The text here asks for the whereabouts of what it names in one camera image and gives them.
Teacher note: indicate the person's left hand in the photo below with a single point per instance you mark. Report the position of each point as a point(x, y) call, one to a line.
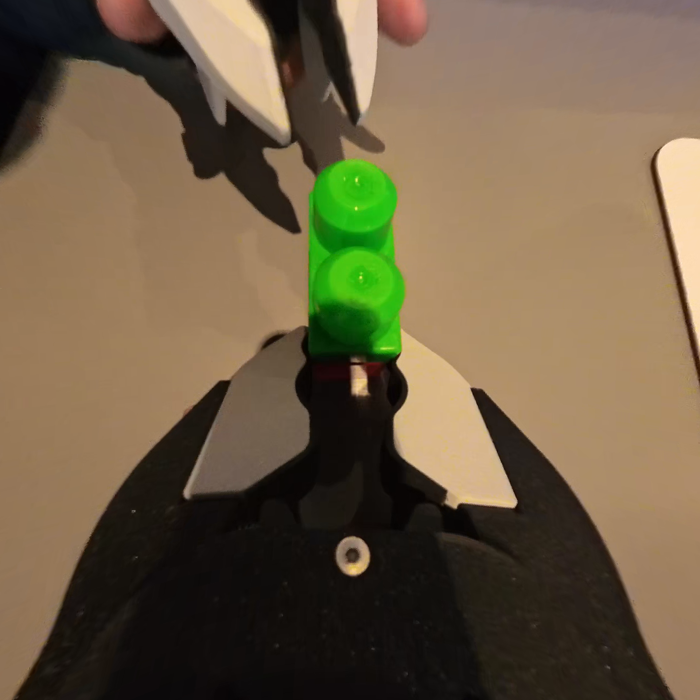
point(404, 22)

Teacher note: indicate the red single-stud block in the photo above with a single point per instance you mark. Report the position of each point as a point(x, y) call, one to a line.
point(328, 372)

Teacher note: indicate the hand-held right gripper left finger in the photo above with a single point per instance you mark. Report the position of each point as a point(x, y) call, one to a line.
point(251, 437)

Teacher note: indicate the green two-stud block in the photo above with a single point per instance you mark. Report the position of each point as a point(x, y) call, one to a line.
point(353, 262)

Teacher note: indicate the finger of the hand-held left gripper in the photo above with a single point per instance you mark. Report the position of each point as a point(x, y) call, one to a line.
point(361, 44)
point(235, 54)

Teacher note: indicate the person's left forearm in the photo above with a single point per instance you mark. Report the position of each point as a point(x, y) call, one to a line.
point(33, 54)

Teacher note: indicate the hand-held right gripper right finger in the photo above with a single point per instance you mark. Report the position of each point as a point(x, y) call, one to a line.
point(454, 437)

